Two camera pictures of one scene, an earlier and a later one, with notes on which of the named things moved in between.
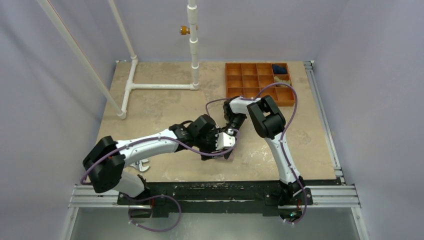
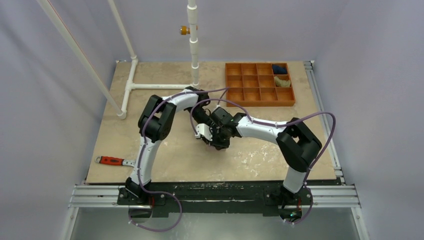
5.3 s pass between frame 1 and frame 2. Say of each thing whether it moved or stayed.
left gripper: moved
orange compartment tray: stayed
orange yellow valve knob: stayed
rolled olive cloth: stayed
